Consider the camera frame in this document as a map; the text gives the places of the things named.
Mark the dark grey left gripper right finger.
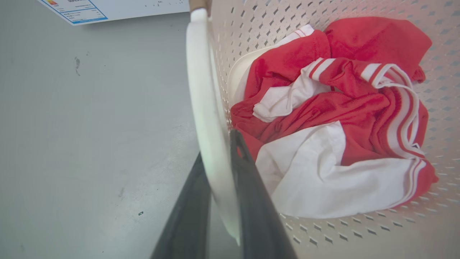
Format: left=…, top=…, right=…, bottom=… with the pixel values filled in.
left=230, top=129, right=298, bottom=259

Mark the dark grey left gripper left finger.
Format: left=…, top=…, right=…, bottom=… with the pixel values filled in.
left=150, top=152, right=212, bottom=259

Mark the white perforated laundry basket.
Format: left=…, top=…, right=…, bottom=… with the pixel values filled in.
left=185, top=0, right=460, bottom=259

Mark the red and white garment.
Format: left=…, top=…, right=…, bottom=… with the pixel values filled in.
left=230, top=16, right=440, bottom=219

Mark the white washing machine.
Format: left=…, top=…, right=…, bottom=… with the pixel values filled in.
left=36, top=0, right=191, bottom=26

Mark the energy label sticker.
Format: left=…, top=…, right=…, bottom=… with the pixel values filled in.
left=39, top=0, right=108, bottom=26

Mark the wooden basket handle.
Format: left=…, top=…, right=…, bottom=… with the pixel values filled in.
left=189, top=0, right=212, bottom=13

